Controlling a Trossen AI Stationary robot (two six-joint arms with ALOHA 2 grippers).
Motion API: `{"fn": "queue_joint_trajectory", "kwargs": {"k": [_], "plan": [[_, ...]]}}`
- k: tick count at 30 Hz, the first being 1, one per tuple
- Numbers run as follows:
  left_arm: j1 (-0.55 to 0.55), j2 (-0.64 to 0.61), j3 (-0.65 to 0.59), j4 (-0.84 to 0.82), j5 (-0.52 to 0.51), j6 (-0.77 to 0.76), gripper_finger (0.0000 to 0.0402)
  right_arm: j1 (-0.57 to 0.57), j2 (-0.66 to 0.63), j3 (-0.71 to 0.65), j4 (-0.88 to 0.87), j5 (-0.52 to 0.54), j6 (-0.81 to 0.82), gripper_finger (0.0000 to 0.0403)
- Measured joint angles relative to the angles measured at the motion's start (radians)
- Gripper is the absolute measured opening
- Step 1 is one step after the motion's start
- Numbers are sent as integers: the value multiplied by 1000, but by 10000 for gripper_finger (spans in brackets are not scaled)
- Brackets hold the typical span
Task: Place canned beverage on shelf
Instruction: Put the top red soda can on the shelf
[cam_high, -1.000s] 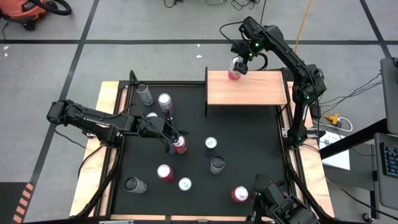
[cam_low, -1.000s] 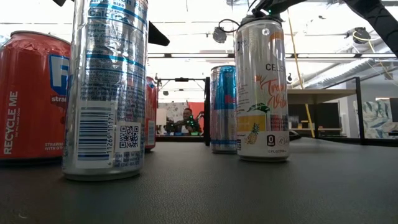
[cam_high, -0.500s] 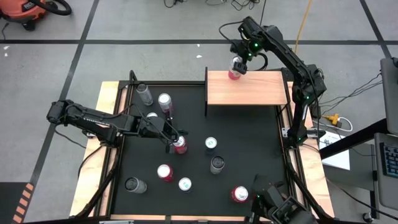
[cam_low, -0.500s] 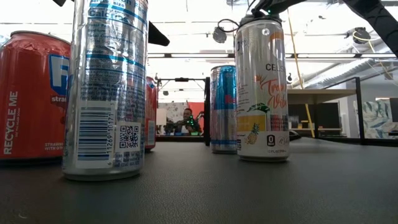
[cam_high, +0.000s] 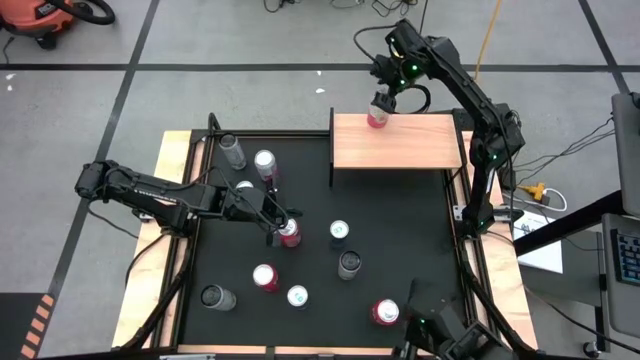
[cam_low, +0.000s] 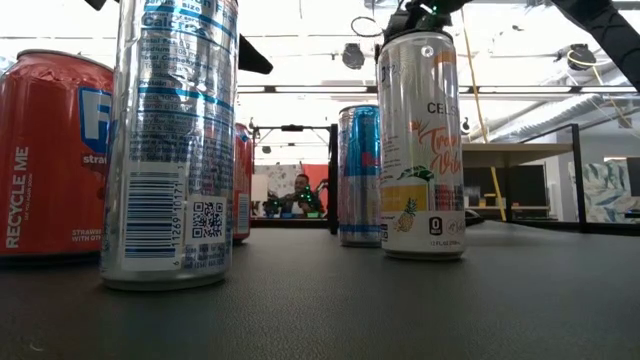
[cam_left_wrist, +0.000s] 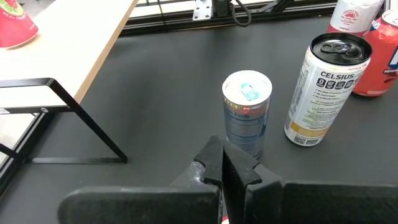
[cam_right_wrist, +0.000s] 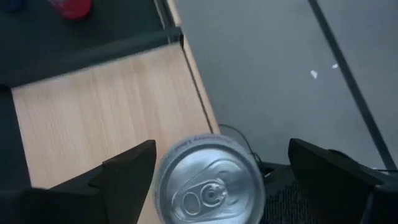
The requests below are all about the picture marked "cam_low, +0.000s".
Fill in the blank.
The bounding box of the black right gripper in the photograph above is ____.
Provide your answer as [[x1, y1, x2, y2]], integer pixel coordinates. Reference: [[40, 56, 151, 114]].
[[383, 0, 454, 44]]

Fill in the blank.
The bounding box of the red Fanta strawberry can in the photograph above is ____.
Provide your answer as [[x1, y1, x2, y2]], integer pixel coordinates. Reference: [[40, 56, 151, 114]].
[[0, 48, 115, 259], [232, 123, 254, 245]]

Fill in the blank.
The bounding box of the black shelf side support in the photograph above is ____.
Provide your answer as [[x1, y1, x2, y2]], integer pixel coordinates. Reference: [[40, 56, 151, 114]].
[[327, 123, 340, 236]]

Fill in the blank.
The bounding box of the black round ceiling fixture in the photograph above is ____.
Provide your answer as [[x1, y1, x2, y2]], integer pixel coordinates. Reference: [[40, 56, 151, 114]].
[[341, 43, 366, 71]]

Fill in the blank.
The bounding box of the white patterned fabric panel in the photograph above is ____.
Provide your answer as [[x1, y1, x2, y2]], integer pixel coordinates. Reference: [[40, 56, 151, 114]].
[[252, 164, 304, 204]]

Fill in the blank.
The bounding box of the red orange fabric panel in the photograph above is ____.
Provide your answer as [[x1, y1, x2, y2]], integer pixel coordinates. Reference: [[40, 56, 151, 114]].
[[302, 163, 330, 201]]

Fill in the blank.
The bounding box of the white Celsius can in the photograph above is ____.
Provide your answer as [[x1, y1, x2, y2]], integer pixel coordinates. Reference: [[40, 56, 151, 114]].
[[377, 30, 467, 261]]

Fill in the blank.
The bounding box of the person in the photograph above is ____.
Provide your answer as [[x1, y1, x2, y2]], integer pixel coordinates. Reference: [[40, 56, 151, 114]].
[[277, 173, 326, 219]]

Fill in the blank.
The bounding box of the white blue patterned panel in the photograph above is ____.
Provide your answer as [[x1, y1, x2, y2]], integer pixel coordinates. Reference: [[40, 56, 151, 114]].
[[567, 159, 640, 225]]

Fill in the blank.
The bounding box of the dark monitor screen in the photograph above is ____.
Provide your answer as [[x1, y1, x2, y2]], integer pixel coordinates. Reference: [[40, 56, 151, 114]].
[[627, 157, 640, 198]]

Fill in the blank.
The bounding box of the neighbour station black frame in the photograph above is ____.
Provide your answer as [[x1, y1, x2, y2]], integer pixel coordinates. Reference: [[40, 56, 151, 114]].
[[248, 117, 332, 156]]

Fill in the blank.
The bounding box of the black ceiling cord reel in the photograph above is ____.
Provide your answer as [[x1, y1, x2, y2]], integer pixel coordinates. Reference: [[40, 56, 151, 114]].
[[557, 43, 599, 71]]

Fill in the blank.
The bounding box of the black shelf corner post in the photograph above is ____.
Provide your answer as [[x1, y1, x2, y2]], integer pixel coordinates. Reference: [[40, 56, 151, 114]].
[[571, 122, 587, 234]]

